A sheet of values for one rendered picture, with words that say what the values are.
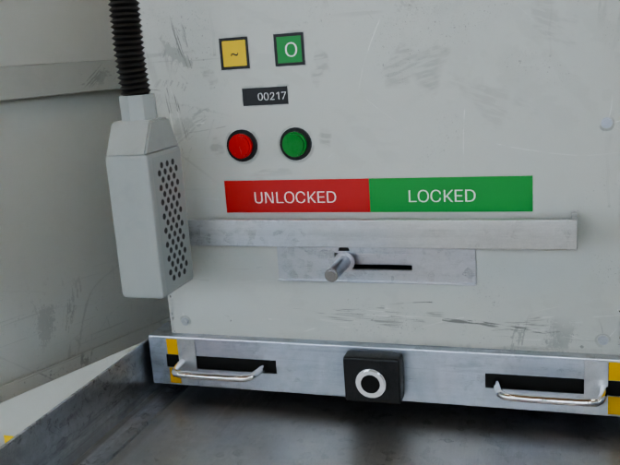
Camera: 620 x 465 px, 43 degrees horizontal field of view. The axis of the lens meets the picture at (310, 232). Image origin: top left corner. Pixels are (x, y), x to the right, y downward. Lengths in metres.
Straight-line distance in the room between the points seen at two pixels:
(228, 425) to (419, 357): 0.22
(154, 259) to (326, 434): 0.25
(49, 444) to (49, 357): 0.31
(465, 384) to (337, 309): 0.15
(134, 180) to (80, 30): 0.39
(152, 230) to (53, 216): 0.33
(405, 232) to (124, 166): 0.28
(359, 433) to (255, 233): 0.23
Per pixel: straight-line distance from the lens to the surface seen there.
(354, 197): 0.80
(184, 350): 0.91
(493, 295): 0.80
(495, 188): 0.78
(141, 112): 0.78
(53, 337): 1.10
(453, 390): 0.83
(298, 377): 0.87
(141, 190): 0.76
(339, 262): 0.79
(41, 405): 1.52
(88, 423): 0.85
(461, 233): 0.75
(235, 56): 0.83
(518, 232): 0.74
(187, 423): 0.88
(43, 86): 1.05
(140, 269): 0.79
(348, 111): 0.79
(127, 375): 0.91
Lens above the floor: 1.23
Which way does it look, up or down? 13 degrees down
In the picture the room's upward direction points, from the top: 4 degrees counter-clockwise
